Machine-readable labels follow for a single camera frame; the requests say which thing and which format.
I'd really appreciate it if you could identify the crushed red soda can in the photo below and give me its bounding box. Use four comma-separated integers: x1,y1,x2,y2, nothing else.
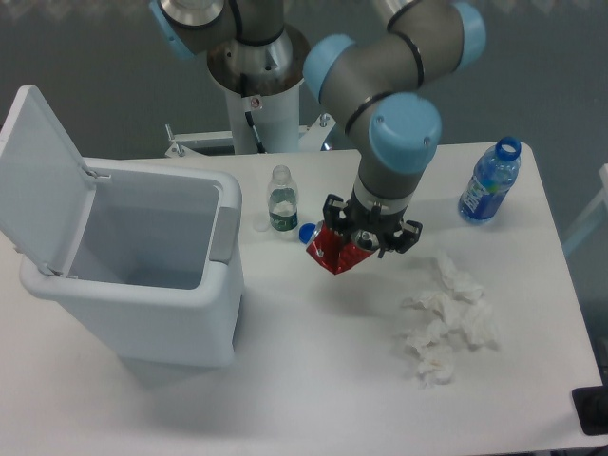
305,221,379,275

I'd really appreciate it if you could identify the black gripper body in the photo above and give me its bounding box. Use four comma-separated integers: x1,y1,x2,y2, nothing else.
344,197,407,247

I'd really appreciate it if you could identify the blue plastic water bottle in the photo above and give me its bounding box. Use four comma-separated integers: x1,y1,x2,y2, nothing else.
458,136,522,224

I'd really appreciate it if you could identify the blue bottle cap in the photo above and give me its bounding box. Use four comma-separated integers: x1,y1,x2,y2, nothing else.
298,222,316,244

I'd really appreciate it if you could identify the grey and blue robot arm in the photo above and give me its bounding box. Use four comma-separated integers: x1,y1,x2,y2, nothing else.
150,1,486,267

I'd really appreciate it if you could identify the black device at edge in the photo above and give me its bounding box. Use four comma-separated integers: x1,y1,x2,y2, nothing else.
572,386,607,436

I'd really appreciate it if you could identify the clear bottle green label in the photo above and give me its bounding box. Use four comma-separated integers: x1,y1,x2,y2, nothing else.
267,164,298,237

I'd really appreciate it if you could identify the white bottle cap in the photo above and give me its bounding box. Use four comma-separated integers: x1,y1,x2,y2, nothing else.
253,219,269,233

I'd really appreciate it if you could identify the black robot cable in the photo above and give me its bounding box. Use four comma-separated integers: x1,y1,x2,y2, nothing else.
239,73,266,155

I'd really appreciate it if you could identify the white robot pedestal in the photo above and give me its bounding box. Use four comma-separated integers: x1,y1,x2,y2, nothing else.
224,85,300,155

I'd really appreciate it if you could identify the white plastic trash bin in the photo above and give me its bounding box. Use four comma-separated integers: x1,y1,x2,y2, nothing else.
1,85,244,368

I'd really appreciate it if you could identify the crumpled white tissue paper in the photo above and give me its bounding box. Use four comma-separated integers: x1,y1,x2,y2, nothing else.
402,250,499,388

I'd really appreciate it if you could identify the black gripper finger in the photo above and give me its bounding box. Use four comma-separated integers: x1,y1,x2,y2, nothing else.
322,194,353,238
378,220,423,258

